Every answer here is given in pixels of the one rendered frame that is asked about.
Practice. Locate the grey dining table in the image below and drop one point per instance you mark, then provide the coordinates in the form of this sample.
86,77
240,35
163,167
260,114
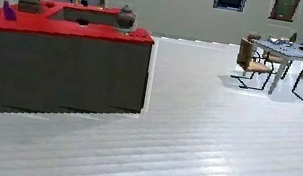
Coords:
295,53

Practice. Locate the red-topped dark kitchen counter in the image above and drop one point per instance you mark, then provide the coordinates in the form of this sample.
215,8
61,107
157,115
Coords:
54,70

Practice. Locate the red-framed green picture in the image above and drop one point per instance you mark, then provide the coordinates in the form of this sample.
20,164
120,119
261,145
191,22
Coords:
284,7

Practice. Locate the red apple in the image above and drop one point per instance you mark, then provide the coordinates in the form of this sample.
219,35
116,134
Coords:
50,3

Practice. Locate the dark brown toaster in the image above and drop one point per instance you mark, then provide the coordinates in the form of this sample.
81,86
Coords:
30,6

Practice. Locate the dark laptop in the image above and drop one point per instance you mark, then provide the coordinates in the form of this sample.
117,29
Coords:
292,37

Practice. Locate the dark brown bottle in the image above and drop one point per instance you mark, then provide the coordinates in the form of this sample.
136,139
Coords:
102,1

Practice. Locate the dark grey kettle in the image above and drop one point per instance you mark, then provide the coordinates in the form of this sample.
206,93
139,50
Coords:
126,19

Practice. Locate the purple spray bottle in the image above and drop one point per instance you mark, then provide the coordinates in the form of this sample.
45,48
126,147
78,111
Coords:
9,12

